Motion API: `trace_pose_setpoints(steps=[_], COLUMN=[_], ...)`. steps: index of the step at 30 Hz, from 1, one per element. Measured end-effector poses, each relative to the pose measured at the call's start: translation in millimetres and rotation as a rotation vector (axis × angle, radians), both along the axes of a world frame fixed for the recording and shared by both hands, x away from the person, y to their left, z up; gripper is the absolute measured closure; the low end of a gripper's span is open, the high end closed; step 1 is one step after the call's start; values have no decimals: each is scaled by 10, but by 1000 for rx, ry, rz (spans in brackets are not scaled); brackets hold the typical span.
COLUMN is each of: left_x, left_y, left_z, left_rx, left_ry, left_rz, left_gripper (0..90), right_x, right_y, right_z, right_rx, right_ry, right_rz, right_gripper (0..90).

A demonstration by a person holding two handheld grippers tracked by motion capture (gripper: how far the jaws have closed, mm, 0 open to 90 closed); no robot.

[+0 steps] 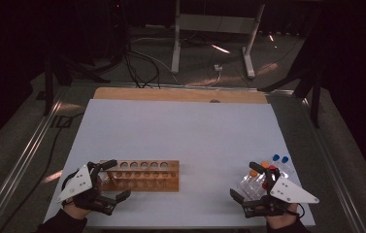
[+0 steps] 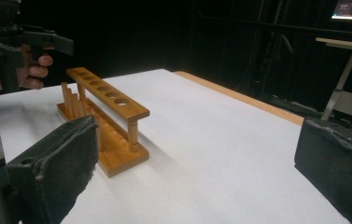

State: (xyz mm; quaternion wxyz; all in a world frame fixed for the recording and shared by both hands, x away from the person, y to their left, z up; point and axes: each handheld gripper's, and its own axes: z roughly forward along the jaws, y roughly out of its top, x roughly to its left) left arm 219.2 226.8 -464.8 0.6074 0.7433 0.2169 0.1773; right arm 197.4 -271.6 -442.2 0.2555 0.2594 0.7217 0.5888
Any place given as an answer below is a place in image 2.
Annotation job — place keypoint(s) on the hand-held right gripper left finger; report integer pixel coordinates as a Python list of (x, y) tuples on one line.
[(55, 161)]

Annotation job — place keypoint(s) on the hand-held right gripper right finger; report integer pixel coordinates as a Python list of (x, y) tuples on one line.
[(338, 168)]

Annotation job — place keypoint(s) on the wooden test tube rack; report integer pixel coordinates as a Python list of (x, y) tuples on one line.
[(133, 113)]

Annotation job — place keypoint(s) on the white table sheet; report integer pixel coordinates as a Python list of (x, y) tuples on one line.
[(195, 140)]

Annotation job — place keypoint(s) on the white metal desk frame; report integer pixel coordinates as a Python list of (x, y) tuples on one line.
[(342, 81)]

